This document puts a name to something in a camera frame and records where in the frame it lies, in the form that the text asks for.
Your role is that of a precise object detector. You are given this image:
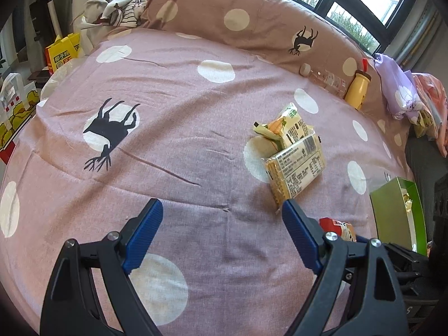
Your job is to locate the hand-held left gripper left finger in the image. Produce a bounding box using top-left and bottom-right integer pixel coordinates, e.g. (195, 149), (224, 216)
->
(39, 198), (164, 336)

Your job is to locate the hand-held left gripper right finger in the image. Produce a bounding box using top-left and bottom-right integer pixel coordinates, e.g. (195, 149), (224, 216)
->
(282, 199), (409, 336)

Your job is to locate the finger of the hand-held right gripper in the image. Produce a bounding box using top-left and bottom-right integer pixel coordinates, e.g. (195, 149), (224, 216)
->
(383, 243), (433, 288)

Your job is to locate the small beige red snack packet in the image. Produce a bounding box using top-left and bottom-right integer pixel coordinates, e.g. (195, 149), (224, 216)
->
(318, 217), (358, 244)

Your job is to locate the green cardboard box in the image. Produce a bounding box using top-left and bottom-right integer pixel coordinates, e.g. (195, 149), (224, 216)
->
(369, 177), (429, 257)

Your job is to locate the yellow dark snack packet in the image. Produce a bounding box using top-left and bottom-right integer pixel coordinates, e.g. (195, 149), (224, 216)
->
(401, 189), (414, 214)

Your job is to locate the clear cracker packet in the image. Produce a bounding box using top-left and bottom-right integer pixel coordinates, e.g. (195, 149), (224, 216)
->
(264, 134), (327, 208)

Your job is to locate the pale yellow green snack packet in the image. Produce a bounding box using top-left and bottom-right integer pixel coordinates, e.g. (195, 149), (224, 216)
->
(253, 102), (316, 151)

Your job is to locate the pink polka dot bedsheet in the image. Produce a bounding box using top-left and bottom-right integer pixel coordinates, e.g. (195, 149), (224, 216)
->
(0, 28), (415, 336)

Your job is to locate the yellow green patterned cloth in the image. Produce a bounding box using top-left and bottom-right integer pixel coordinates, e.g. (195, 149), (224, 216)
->
(408, 108), (438, 139)

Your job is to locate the clear plastic bottle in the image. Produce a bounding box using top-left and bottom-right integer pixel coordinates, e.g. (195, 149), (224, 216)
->
(299, 63), (348, 99)

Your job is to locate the pink patterned cloth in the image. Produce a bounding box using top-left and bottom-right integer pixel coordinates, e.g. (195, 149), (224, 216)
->
(413, 73), (448, 158)

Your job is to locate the white yellow-print shopping bag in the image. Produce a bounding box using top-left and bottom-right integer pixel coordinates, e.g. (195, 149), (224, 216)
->
(0, 73), (42, 165)

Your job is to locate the purple floral cloth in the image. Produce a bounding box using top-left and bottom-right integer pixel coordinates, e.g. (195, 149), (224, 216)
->
(374, 53), (429, 121)

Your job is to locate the yellow carton box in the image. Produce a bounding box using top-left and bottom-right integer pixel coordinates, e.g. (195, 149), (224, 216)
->
(44, 32), (83, 76)

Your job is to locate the brown polka dot pillow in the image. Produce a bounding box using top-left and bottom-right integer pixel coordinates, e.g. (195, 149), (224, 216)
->
(142, 0), (415, 155)

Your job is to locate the crumpled white clothing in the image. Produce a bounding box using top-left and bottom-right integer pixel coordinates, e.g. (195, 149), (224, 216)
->
(72, 0), (149, 31)

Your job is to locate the grey metal pipe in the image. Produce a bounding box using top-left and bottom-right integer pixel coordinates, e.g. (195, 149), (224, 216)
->
(395, 0), (442, 64)

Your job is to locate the yellow bottle with red strap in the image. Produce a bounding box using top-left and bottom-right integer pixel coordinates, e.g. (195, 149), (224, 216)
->
(344, 58), (372, 111)

